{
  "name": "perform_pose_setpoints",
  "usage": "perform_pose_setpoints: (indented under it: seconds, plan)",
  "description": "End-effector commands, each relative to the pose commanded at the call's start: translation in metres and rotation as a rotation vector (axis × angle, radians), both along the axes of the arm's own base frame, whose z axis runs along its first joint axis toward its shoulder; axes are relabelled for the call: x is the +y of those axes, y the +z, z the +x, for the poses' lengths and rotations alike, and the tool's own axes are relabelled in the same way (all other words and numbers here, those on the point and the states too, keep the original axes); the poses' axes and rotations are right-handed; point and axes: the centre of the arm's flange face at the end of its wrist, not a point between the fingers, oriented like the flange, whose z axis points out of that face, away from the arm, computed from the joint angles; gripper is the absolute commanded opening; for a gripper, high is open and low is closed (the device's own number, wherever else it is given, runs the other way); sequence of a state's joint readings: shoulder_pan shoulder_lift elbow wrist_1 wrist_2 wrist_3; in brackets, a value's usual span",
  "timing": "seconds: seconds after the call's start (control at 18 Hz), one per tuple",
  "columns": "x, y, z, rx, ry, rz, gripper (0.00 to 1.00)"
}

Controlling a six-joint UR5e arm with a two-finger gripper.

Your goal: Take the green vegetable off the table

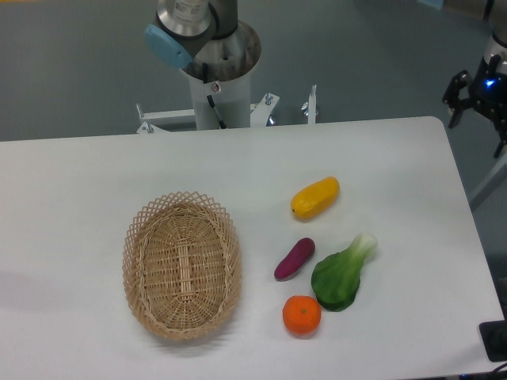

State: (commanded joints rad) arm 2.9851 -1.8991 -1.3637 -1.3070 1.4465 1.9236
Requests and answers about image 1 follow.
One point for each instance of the black device at table edge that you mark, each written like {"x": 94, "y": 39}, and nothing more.
{"x": 493, "y": 334}

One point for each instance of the white pedestal base frame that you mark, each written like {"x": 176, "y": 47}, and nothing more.
{"x": 261, "y": 114}

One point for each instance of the grey table leg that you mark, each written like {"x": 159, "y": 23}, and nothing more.
{"x": 491, "y": 181}

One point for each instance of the purple sweet potato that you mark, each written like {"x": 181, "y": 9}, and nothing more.
{"x": 301, "y": 252}

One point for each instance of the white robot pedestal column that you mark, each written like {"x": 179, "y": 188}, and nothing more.
{"x": 220, "y": 79}

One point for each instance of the yellow mango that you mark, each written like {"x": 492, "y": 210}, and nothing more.
{"x": 315, "y": 198}

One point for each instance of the silver robot arm blue cap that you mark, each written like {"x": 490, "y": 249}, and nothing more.
{"x": 182, "y": 28}

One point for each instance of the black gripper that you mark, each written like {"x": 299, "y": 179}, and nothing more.
{"x": 487, "y": 91}

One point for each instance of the orange tangerine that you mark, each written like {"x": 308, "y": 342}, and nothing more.
{"x": 301, "y": 315}

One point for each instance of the oval woven wicker basket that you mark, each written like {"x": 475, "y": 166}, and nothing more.
{"x": 182, "y": 266}

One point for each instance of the green bok choy vegetable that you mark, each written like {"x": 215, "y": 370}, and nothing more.
{"x": 335, "y": 280}

